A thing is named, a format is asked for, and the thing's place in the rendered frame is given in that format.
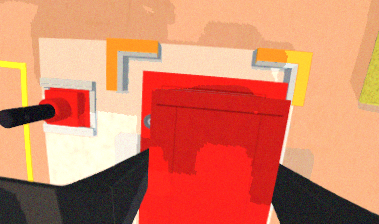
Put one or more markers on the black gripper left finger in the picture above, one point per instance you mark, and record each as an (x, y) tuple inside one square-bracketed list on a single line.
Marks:
[(112, 196)]

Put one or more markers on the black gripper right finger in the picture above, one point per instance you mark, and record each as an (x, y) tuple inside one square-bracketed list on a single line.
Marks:
[(298, 200)]

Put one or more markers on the yellow rectangular frame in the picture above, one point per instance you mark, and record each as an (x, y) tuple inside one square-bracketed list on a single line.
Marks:
[(24, 84)]

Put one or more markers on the cream flat plate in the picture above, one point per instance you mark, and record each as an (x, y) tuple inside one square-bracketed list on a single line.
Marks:
[(112, 71)]

